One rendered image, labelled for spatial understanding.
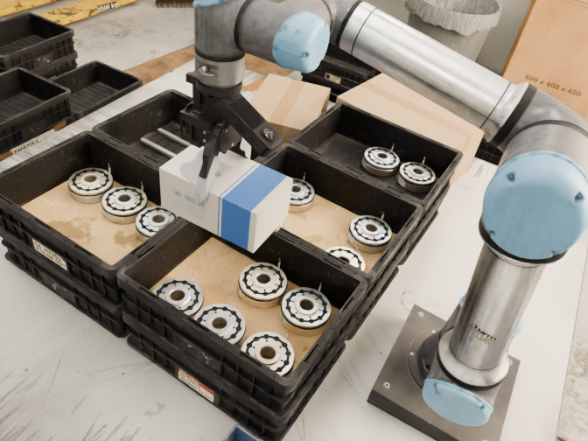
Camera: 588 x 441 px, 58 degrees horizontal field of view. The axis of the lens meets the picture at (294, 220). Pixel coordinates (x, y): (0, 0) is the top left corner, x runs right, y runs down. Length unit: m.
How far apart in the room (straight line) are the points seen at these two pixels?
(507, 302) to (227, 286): 0.59
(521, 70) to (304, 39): 3.15
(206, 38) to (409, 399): 0.79
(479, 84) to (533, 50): 2.99
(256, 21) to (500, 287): 0.49
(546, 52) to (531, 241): 3.13
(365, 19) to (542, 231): 0.38
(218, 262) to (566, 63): 2.98
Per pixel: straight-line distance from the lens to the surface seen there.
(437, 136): 1.64
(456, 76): 0.79
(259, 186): 0.90
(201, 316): 1.05
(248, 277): 1.12
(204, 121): 0.85
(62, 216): 1.33
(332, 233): 1.29
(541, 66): 3.79
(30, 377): 1.22
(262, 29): 0.73
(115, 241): 1.25
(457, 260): 1.54
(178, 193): 0.94
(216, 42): 0.78
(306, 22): 0.72
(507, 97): 0.80
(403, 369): 1.18
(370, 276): 1.07
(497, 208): 0.67
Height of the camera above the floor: 1.70
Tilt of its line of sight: 42 degrees down
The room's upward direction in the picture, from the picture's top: 10 degrees clockwise
